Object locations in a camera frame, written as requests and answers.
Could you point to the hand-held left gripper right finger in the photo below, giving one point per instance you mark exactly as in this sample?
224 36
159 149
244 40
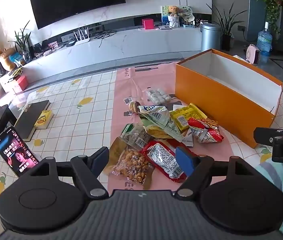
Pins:
184 160

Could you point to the pink fan heater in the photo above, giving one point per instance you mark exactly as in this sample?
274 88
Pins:
253 53

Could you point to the silver trash can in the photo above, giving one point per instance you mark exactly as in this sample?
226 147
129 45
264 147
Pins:
211 37

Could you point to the red packet of snack sticks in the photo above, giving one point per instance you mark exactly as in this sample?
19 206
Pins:
204 130

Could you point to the yellow snack packet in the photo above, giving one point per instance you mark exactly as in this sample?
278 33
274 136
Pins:
184 117

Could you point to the small clear cookie packet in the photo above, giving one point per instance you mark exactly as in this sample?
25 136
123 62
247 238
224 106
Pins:
132 106

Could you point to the red gift box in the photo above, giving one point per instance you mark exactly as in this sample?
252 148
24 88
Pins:
20 83

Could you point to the clear packet of white eggs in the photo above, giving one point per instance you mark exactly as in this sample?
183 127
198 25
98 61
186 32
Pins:
157 95

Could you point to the striped clothing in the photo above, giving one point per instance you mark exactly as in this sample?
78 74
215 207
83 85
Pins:
281 180

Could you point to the black notebook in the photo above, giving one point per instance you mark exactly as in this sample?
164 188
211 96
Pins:
30 118

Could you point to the red snack packet white label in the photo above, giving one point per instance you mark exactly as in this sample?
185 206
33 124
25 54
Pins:
162 161

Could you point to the pink red box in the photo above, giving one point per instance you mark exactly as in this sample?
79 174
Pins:
147 23

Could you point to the teddy bear bouquet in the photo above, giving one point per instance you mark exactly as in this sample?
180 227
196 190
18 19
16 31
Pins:
173 15

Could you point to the green and white chip bag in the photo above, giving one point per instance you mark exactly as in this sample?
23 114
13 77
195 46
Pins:
156 116

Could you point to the golden brown snack packet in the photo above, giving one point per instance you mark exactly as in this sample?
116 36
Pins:
115 150

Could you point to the black television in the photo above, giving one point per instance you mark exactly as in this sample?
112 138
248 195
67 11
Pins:
76 1

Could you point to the small dark packet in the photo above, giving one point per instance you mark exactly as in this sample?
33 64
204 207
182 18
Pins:
128 100

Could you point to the yellow duck box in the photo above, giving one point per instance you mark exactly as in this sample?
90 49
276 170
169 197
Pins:
44 120

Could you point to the potted plant in black pot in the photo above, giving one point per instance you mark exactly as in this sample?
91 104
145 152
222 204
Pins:
227 30

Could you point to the hanging green vine plant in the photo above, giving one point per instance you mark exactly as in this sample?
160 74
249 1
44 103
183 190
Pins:
272 2

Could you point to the white television cabinet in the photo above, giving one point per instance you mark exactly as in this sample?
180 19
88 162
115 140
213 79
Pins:
106 50

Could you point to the orange cardboard box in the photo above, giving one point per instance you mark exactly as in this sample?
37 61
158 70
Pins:
214 90

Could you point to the blue water bottle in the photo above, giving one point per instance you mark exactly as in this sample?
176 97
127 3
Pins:
264 42

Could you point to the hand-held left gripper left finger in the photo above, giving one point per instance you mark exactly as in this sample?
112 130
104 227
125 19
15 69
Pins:
99 158

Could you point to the yellow plush toy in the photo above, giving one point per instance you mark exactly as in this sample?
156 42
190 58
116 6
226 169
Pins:
7 60

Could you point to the brown snack packet green top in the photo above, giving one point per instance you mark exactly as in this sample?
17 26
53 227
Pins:
136 137

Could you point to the white router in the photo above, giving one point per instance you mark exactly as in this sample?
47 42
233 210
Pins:
81 38

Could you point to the lemon checkered tablecloth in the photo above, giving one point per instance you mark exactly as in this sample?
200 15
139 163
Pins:
81 120

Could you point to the clear packet of orange peanuts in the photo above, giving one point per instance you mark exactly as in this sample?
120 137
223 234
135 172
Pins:
134 165

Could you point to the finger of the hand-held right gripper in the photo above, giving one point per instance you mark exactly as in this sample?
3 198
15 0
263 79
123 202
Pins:
264 135

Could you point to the green plant in glass vase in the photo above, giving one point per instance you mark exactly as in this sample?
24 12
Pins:
24 42

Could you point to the pink table mat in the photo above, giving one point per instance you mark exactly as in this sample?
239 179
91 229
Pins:
129 87

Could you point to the round decorative fan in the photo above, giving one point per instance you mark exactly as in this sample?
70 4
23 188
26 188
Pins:
187 13

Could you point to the smartphone with lit screen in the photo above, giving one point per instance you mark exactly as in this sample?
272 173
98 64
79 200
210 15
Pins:
16 152

